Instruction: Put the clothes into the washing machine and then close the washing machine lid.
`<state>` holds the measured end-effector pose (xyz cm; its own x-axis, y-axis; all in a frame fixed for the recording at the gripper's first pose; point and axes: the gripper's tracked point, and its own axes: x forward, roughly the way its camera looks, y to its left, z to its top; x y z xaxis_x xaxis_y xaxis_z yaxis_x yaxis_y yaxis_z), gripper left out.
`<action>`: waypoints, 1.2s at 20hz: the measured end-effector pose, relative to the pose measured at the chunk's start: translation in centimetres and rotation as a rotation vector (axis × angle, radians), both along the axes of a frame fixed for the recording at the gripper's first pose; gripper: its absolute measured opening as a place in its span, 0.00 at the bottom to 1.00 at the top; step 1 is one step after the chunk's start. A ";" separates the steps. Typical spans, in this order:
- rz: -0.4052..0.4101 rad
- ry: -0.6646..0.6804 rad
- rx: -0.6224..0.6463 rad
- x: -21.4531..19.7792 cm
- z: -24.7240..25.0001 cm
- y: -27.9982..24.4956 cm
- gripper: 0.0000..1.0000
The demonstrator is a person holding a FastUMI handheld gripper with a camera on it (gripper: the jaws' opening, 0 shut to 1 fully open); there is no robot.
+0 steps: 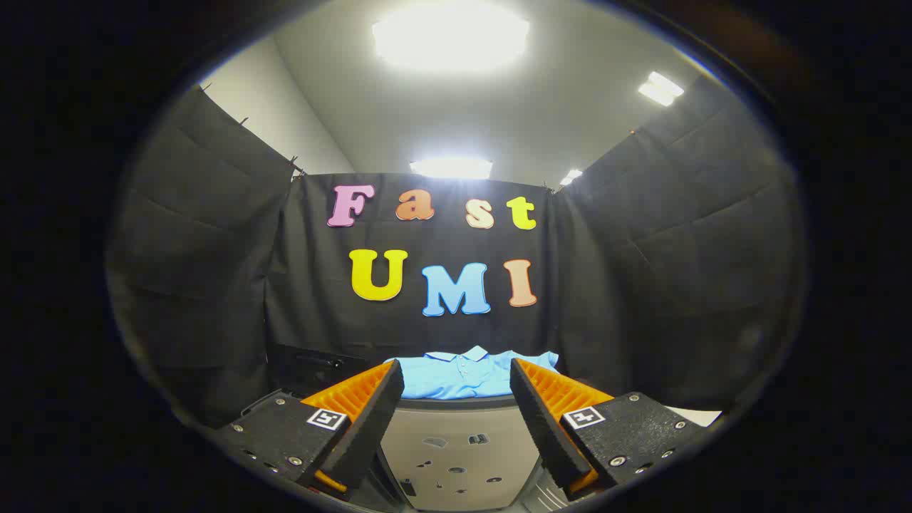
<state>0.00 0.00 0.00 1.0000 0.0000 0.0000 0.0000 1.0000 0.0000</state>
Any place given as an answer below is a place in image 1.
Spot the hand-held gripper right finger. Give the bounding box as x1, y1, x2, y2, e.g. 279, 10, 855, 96
509, 358, 715, 501

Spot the black backdrop cloth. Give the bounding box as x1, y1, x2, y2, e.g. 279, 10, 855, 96
107, 75, 806, 428

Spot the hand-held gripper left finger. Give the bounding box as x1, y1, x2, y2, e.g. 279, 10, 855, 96
212, 360, 405, 496

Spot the light blue polo shirt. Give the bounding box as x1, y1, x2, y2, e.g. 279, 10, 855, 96
388, 346, 560, 400

